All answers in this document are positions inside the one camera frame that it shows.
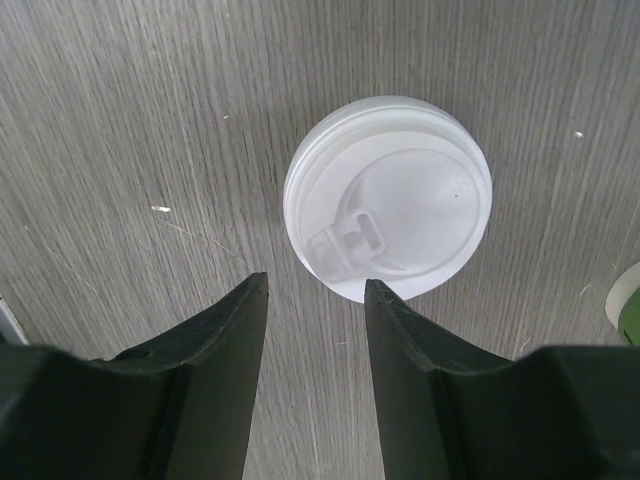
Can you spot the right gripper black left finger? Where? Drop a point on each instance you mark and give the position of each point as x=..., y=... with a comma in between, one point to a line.
x=178, y=406

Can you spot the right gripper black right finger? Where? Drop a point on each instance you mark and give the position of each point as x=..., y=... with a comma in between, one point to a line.
x=447, y=409

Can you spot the white plastic lid stack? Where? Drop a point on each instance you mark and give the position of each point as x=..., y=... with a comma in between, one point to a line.
x=389, y=188

